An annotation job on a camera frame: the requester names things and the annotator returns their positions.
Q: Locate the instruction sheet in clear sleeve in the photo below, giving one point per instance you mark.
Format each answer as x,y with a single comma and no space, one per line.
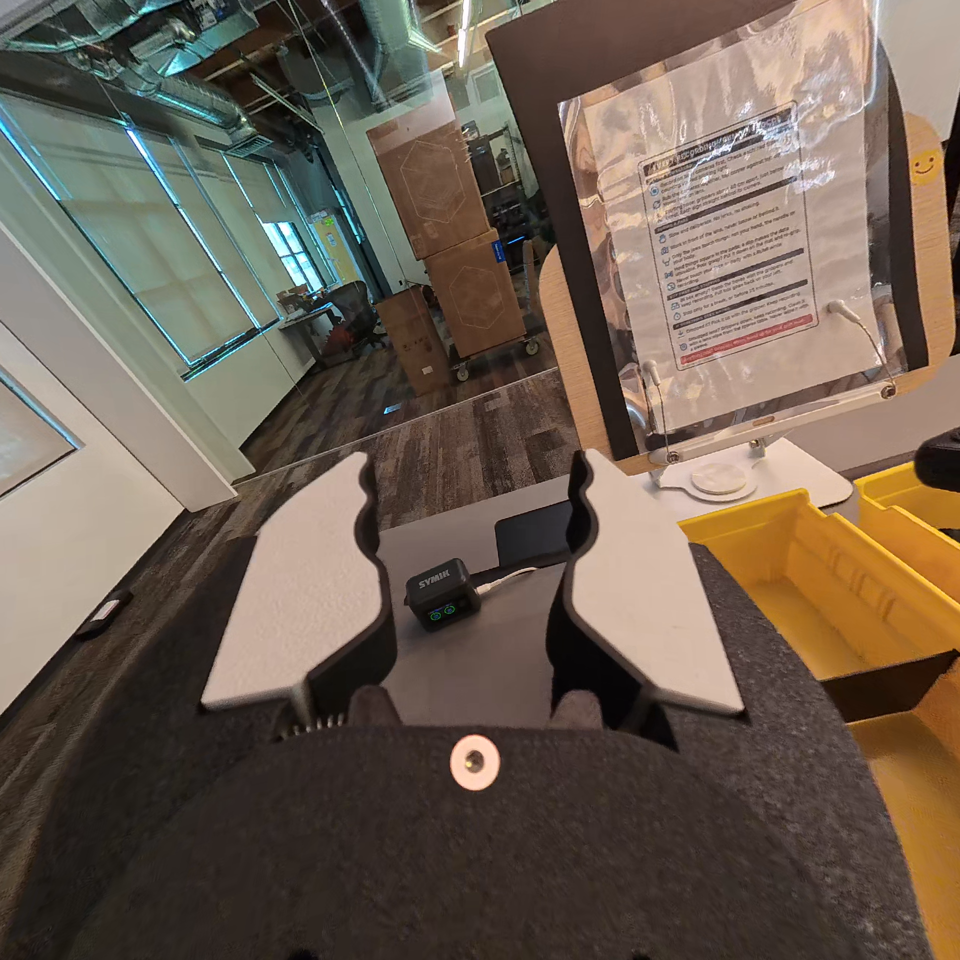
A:
720,247

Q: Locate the windows with white blinds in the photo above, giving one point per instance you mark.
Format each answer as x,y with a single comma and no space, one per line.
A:
150,247

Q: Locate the small black charging case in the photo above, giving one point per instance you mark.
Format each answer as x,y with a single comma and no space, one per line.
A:
439,592

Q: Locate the narrow cardboard box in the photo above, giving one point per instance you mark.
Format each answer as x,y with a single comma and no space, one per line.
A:
412,345

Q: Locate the yellow smiley sticker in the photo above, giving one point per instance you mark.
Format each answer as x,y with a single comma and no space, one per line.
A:
926,166

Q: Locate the framed wall panel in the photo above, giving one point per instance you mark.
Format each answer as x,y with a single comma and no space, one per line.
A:
30,435

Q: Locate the wheeled dolly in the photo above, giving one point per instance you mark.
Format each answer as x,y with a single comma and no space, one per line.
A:
532,349

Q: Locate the black floor box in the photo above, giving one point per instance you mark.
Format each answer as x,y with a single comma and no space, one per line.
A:
105,615

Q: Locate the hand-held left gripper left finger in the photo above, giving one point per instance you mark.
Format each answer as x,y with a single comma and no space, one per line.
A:
300,600

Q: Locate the white tablet stand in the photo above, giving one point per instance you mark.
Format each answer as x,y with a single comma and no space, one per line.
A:
795,472

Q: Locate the metal ventilation duct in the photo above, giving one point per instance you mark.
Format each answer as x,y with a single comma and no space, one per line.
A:
187,97

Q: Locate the metal shelving rack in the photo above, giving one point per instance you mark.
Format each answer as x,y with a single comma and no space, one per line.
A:
502,172

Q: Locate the wooden sign board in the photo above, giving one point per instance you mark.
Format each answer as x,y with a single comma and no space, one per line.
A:
577,360

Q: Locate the black bin divider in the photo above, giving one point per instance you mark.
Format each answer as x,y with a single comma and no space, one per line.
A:
885,690

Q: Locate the small grey desk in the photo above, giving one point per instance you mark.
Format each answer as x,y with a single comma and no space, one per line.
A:
304,319

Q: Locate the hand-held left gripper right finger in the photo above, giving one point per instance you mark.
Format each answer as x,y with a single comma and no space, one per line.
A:
645,600

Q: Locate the black office chair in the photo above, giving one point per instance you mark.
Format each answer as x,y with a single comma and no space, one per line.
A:
356,307

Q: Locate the large cardboard box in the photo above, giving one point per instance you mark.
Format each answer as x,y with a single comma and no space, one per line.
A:
431,187
476,300

